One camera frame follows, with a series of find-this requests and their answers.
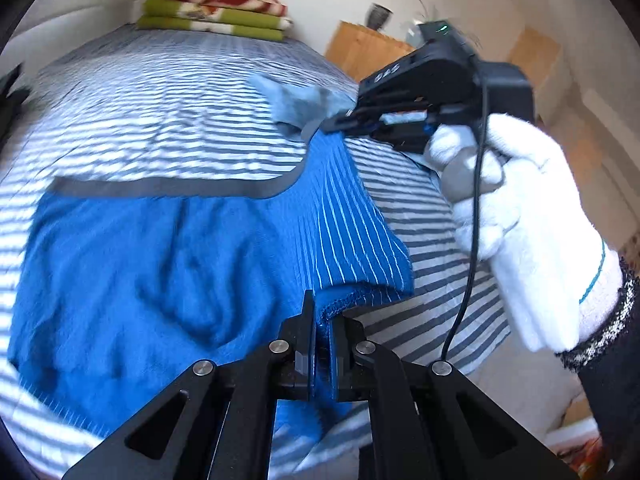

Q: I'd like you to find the blue knit sweater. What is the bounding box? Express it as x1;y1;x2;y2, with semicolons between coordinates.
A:
7;132;416;441

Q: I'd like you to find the striped blue white quilt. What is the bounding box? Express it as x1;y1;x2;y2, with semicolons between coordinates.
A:
0;27;511;480

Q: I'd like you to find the person's right forearm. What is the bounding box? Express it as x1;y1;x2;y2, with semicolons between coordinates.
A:
555;255;640;480

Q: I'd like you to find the potted green plant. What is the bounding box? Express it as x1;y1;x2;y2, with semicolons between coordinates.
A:
404;0;481;48

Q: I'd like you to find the black cable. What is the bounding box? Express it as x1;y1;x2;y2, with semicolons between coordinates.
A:
440;52;490;362

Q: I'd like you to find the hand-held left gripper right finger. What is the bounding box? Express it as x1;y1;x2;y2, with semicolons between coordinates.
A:
329;316;576;480

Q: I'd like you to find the light blue folded garment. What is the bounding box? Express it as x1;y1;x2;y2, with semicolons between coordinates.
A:
250;74;358;138

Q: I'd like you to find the wooden slatted headboard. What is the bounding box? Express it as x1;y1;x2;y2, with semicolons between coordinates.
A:
325;21;416;83

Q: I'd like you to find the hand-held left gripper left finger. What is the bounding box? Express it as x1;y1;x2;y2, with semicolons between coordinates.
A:
62;290;317;480

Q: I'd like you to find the person's right hand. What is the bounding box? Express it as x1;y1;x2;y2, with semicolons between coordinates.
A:
425;112;626;354

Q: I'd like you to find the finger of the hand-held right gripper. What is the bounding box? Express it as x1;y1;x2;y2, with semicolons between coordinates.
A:
320;105;431;136
370;127;437;156

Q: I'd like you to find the dark ceramic vase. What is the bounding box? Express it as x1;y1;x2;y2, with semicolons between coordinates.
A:
367;4;393;28

